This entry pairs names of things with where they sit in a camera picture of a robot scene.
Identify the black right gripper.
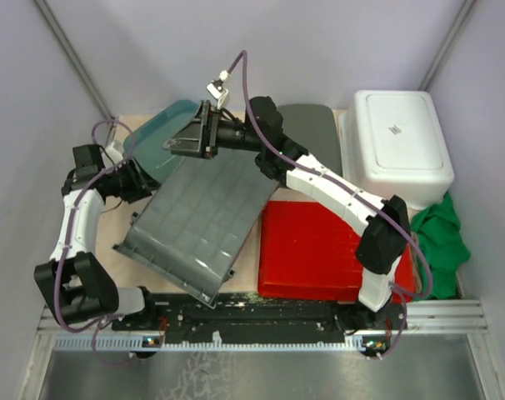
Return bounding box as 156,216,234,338
162,102,264,161

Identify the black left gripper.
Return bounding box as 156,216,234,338
106,156,163,204

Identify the teal translucent plastic tub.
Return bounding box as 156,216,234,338
123,100,199,184

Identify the grey plastic crate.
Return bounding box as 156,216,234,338
115,149,278,308

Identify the grey-green plastic tub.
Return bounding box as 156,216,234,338
277,104,343,175

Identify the red plastic crate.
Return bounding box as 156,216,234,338
256,199,416,302

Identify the large white plastic container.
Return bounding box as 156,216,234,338
338,90,455,210

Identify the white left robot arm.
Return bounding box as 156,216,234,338
34,141,159,333

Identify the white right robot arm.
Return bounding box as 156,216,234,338
162,97,410,330

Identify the brown striped sock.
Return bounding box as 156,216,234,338
410,247,428,293

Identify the green cloth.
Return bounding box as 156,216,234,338
411,192,471,300

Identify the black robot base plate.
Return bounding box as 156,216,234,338
112,292,404,354

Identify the grey slotted cable duct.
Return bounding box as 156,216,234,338
53,331,364,353

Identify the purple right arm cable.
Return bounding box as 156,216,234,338
225,49,433,362

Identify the aluminium rail frame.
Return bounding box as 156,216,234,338
37,298,491,334

